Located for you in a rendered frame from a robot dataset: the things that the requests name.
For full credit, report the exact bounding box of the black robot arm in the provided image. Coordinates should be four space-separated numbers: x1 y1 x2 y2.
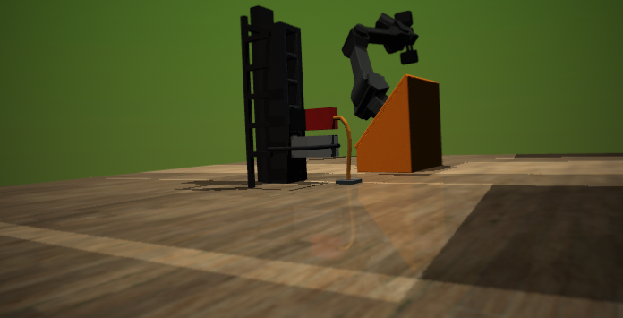
342 13 418 120

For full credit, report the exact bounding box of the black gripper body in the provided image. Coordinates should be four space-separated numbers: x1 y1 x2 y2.
395 11 419 64

